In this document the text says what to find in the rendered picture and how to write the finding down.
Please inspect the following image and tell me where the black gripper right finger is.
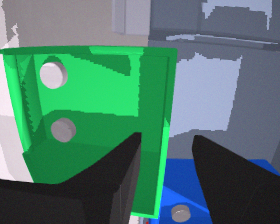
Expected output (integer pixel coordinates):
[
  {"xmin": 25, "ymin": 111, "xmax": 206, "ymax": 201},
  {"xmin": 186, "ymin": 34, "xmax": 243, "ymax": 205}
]
[{"xmin": 192, "ymin": 135, "xmax": 280, "ymax": 224}]

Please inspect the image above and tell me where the grey metal bin shelf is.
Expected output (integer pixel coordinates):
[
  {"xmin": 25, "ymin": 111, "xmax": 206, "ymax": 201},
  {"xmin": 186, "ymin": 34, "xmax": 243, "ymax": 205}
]
[{"xmin": 112, "ymin": 0, "xmax": 280, "ymax": 174}]

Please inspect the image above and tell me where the blue open bin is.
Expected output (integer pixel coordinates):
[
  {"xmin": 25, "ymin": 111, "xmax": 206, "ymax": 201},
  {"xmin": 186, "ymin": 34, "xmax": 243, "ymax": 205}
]
[{"xmin": 148, "ymin": 158, "xmax": 280, "ymax": 224}]

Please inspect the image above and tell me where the green bin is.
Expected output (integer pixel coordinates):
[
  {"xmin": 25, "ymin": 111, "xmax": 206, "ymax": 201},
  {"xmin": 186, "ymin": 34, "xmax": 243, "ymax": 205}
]
[{"xmin": 0, "ymin": 46, "xmax": 178, "ymax": 219}]

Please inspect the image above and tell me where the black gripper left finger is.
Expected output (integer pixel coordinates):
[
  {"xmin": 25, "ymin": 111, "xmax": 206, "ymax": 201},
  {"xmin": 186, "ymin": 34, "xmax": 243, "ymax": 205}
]
[{"xmin": 0, "ymin": 132, "xmax": 142, "ymax": 224}]

